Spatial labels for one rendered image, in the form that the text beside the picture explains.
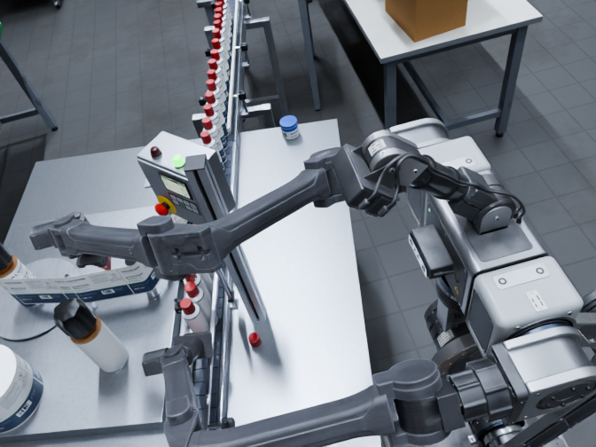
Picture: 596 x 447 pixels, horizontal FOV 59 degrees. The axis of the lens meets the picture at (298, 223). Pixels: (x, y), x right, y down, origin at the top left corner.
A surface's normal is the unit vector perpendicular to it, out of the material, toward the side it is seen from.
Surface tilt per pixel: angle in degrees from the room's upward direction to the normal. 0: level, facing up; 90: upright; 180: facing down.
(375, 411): 47
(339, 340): 0
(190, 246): 63
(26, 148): 0
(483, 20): 0
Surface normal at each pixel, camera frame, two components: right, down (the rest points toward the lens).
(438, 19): 0.32, 0.72
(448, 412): 0.06, 0.11
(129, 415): -0.15, -0.63
